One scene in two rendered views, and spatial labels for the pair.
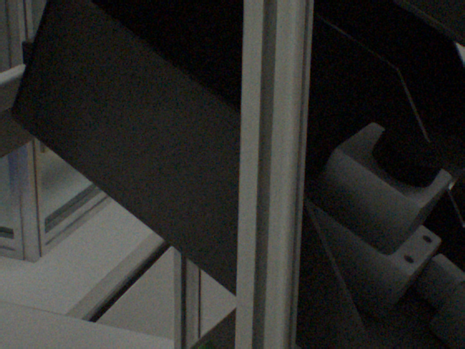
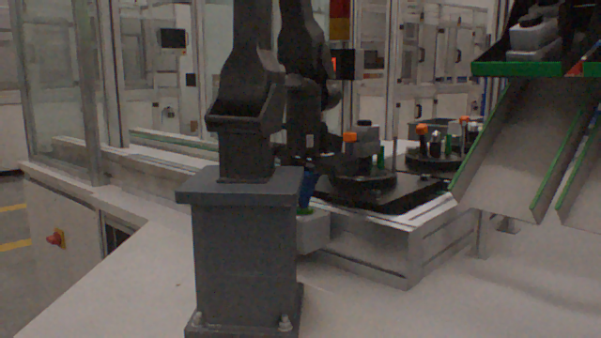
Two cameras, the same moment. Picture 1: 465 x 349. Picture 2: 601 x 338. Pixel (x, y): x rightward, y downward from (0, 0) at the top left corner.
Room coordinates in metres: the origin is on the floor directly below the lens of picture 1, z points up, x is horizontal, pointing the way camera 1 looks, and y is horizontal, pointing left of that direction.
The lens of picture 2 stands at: (0.29, -0.87, 1.20)
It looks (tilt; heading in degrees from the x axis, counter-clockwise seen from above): 13 degrees down; 111
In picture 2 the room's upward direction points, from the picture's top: straight up
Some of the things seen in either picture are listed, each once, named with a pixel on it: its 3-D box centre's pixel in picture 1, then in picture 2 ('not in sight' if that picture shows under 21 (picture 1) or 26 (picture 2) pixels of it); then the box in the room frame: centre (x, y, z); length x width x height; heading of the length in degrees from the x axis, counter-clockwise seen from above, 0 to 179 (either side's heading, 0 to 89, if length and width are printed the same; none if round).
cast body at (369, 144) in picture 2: not in sight; (366, 137); (0.08, 0.04, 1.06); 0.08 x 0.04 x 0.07; 70
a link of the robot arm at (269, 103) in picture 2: not in sight; (242, 108); (0.01, -0.35, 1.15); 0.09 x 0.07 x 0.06; 176
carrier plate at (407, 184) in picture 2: not in sight; (362, 185); (0.08, 0.03, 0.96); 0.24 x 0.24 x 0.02; 70
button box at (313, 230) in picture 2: not in sight; (272, 219); (-0.04, -0.16, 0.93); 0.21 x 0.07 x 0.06; 160
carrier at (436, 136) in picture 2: not in sight; (435, 146); (0.20, 0.26, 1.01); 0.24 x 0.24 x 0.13; 70
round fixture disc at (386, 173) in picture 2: not in sight; (362, 176); (0.08, 0.03, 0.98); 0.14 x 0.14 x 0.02
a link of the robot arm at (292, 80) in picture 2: not in sight; (302, 95); (0.03, -0.18, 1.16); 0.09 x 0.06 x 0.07; 86
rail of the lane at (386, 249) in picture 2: not in sight; (231, 200); (-0.20, -0.03, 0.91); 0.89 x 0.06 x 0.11; 160
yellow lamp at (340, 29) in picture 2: not in sight; (339, 29); (-0.03, 0.19, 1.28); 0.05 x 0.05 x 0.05
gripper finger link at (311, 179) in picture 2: not in sight; (312, 190); (0.04, -0.18, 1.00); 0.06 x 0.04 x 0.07; 70
